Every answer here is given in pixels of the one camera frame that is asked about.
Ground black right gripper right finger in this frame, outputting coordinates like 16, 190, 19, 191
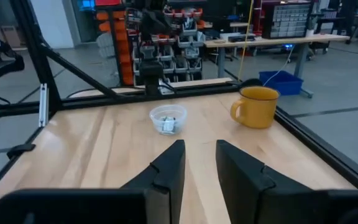
215, 139, 332, 224

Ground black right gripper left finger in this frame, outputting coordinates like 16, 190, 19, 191
121, 139, 186, 224

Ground green white packet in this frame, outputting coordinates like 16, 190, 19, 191
161, 116, 177, 133

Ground blue plastic bin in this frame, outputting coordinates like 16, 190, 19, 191
259, 70, 304, 96

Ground clear plastic bowl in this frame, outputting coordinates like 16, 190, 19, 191
149, 104, 188, 136

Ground yellow ceramic mug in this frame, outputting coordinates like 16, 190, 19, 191
230, 86, 281, 129

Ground black round floor disc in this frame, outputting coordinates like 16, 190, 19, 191
240, 77, 263, 88

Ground rack of small parts bins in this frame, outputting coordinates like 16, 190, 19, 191
94, 0, 206, 86

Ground wooden workbench grey legs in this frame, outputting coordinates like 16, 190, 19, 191
203, 33, 351, 99

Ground grey small parts drawer cabinet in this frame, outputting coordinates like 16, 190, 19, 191
261, 1, 315, 40

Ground black aluminium table frame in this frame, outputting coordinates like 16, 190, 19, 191
0, 0, 358, 203

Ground white cable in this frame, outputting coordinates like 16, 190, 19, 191
262, 43, 295, 87

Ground yellow hanging cable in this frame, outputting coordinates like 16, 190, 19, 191
237, 0, 255, 82

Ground silver metal bracket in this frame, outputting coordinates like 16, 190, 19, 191
38, 83, 49, 128

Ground black frame clip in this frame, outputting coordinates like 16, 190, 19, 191
6, 142, 37, 159

